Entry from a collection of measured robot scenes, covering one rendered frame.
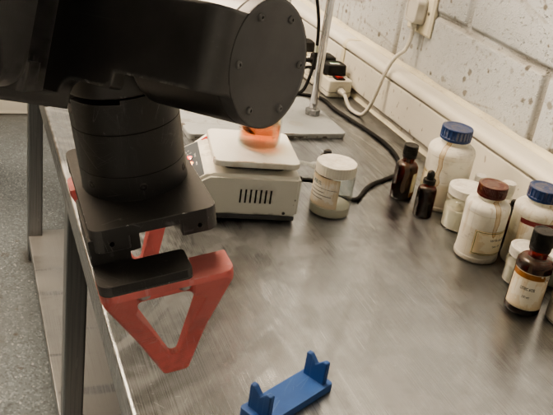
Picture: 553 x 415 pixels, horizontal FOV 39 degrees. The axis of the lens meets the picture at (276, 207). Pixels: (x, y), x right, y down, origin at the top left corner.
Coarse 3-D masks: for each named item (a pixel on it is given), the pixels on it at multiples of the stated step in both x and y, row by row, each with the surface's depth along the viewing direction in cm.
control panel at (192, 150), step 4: (192, 144) 116; (196, 144) 115; (184, 148) 116; (188, 148) 115; (192, 148) 115; (196, 148) 114; (188, 152) 114; (192, 152) 113; (196, 152) 113; (192, 156) 112; (196, 156) 112; (200, 156) 111; (192, 160) 111; (196, 160) 111; (200, 160) 110; (192, 164) 110; (196, 164) 110; (200, 164) 109; (196, 168) 108; (200, 168) 108; (200, 172) 107
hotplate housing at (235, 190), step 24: (216, 168) 107; (240, 168) 108; (216, 192) 107; (240, 192) 107; (264, 192) 108; (288, 192) 109; (216, 216) 109; (240, 216) 109; (264, 216) 110; (288, 216) 111
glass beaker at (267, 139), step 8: (280, 120) 109; (240, 128) 110; (248, 128) 109; (256, 128) 108; (264, 128) 108; (272, 128) 109; (280, 128) 110; (240, 136) 110; (248, 136) 109; (256, 136) 109; (264, 136) 109; (272, 136) 109; (280, 136) 111; (240, 144) 111; (248, 144) 110; (256, 144) 109; (264, 144) 109; (272, 144) 110
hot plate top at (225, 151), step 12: (216, 132) 114; (228, 132) 115; (216, 144) 110; (228, 144) 111; (288, 144) 114; (216, 156) 106; (228, 156) 107; (240, 156) 107; (252, 156) 108; (264, 156) 109; (276, 156) 109; (288, 156) 110; (264, 168) 107; (276, 168) 107; (288, 168) 108
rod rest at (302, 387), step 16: (304, 368) 79; (320, 368) 78; (256, 384) 73; (288, 384) 78; (304, 384) 78; (320, 384) 78; (256, 400) 73; (272, 400) 72; (288, 400) 75; (304, 400) 76
